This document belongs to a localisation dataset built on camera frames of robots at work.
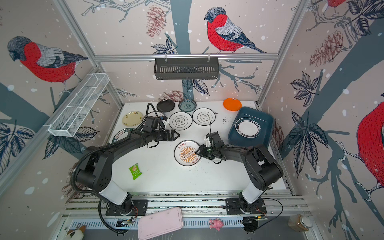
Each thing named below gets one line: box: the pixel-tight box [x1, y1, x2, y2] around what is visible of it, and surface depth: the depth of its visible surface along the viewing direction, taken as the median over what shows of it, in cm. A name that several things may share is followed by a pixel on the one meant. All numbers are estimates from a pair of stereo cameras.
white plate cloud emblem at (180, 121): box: [168, 111, 193, 131], surface depth 113 cm
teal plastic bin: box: [228, 106, 275, 147], surface depth 105 cm
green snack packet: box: [128, 163, 142, 180], surface depth 87 cm
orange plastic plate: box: [223, 97, 242, 112], surface depth 124 cm
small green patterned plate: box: [178, 98, 197, 112], surface depth 124 cm
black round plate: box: [156, 99, 175, 113], surface depth 124 cm
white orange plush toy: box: [66, 225, 86, 240], surface depth 67 cm
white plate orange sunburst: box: [174, 140, 201, 167], surface depth 94 cm
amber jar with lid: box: [288, 214, 313, 232], surface depth 64 cm
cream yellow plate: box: [122, 111, 143, 127], surface depth 115 cm
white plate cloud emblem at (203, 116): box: [192, 107, 216, 126], surface depth 115 cm
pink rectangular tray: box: [138, 207, 183, 240], surface depth 69 cm
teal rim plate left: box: [112, 128, 134, 144], surface depth 105 cm
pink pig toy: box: [208, 218, 224, 231], surface depth 69 cm
